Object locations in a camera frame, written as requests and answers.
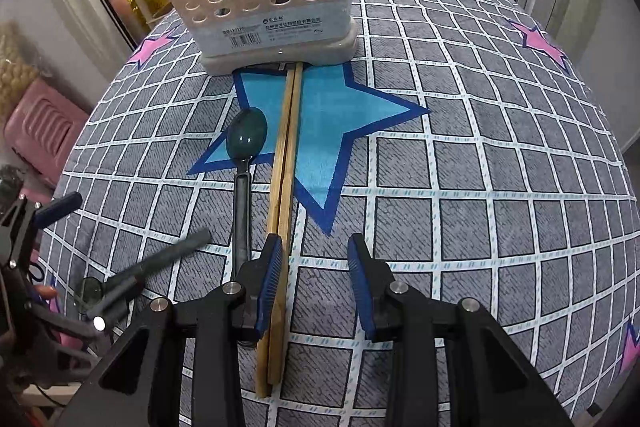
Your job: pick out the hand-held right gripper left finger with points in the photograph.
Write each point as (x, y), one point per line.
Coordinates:
(267, 287)

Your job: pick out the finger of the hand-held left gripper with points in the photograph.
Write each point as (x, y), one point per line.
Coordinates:
(75, 326)
(60, 207)

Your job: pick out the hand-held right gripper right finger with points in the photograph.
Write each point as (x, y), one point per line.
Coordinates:
(362, 287)

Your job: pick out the wooden chopstick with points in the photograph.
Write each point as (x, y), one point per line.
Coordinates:
(291, 147)
(274, 207)

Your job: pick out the stack of pink plastic stools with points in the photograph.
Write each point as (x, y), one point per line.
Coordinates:
(42, 132)

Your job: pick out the clear bag of nuts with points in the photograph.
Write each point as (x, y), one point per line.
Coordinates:
(15, 67)

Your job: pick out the grey checkered star tablecloth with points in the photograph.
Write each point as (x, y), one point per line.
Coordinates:
(475, 167)

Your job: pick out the yellow oil bottle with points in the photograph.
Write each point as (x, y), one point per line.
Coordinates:
(147, 2)

